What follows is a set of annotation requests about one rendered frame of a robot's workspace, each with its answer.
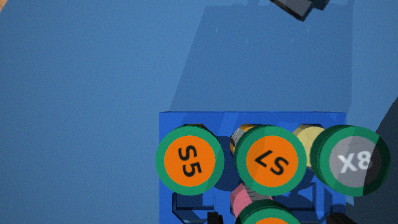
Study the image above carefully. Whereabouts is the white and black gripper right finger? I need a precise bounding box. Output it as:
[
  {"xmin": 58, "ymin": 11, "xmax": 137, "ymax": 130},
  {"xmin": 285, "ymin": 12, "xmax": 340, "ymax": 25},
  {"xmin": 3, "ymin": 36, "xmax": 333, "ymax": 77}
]
[{"xmin": 326, "ymin": 213, "xmax": 357, "ymax": 224}]

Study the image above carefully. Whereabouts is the blue bench mat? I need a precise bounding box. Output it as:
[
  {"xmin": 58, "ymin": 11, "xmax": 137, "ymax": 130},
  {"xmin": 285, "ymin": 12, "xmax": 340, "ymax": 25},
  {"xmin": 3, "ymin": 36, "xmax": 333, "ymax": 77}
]
[{"xmin": 0, "ymin": 0, "xmax": 398, "ymax": 224}]

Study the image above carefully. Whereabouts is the blue tube rack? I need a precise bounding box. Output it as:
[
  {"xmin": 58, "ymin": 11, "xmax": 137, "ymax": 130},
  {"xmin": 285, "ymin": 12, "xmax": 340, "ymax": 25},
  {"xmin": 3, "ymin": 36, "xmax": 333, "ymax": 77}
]
[{"xmin": 159, "ymin": 111, "xmax": 346, "ymax": 224}]

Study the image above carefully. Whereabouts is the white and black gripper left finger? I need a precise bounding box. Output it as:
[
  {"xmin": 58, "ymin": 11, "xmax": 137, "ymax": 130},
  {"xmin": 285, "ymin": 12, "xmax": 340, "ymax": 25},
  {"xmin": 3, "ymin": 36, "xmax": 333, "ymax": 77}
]
[{"xmin": 207, "ymin": 212, "xmax": 224, "ymax": 224}]

